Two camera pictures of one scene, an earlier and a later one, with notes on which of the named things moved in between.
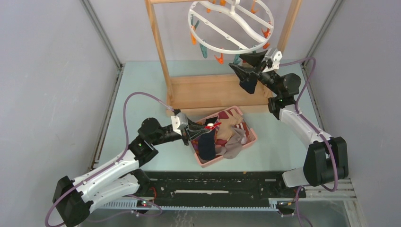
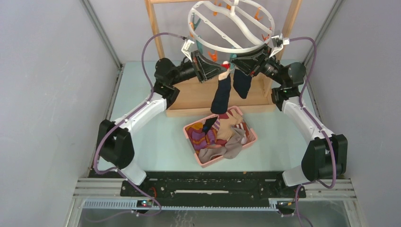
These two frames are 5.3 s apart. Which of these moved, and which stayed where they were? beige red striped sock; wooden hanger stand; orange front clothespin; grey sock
Moved: orange front clothespin
Stayed: wooden hanger stand; grey sock; beige red striped sock
